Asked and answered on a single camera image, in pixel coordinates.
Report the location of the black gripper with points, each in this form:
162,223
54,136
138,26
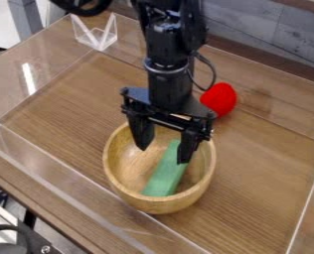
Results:
165,103

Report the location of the brown wooden bowl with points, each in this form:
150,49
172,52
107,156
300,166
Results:
129,166

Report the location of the green rectangular stick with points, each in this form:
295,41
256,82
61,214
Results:
168,173

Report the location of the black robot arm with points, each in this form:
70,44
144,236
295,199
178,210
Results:
174,32

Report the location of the red toy strawberry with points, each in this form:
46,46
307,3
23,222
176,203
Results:
220,98

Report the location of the black device at corner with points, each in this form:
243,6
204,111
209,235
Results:
28,244

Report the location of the clear acrylic corner bracket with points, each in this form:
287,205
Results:
97,38

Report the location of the clear acrylic front wall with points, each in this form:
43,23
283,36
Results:
78,206

